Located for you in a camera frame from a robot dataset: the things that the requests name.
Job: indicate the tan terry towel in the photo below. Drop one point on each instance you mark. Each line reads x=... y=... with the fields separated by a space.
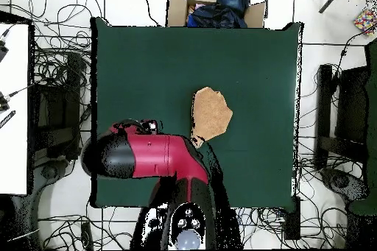
x=210 y=115

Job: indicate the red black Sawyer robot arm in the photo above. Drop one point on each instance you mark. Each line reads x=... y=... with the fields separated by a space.
x=153 y=153

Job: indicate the colourful dotted cloth item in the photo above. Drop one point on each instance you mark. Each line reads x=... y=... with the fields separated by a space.
x=365 y=21

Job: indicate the dark green table cloth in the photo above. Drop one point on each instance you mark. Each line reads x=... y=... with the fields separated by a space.
x=147 y=71

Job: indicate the black floor stand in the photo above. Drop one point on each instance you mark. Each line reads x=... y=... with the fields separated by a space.
x=350 y=106
x=56 y=133

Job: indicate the black power strip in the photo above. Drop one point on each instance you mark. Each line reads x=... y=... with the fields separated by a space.
x=86 y=234

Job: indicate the white side desk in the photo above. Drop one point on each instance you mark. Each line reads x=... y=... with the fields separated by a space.
x=14 y=145

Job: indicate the brown cardboard box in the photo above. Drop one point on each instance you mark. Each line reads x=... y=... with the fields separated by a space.
x=176 y=12

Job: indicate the dark blue clothing pile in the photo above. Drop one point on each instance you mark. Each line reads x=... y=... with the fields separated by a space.
x=223 y=9

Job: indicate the black box on floor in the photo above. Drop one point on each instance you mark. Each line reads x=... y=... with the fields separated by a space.
x=292 y=221

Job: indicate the dark round stand base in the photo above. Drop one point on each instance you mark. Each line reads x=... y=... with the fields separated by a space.
x=341 y=181

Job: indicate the green cloth on side table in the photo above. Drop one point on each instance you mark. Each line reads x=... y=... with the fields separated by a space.
x=371 y=115

